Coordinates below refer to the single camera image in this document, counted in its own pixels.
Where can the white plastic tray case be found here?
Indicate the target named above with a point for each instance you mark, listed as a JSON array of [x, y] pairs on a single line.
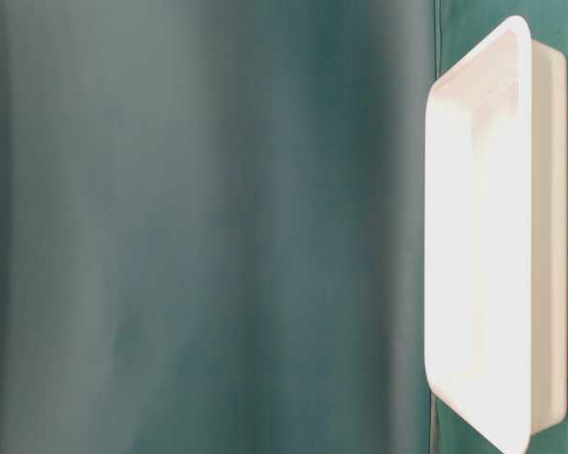
[[496, 237]]

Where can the green table cloth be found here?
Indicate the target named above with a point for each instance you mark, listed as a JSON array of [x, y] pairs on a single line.
[[211, 224]]

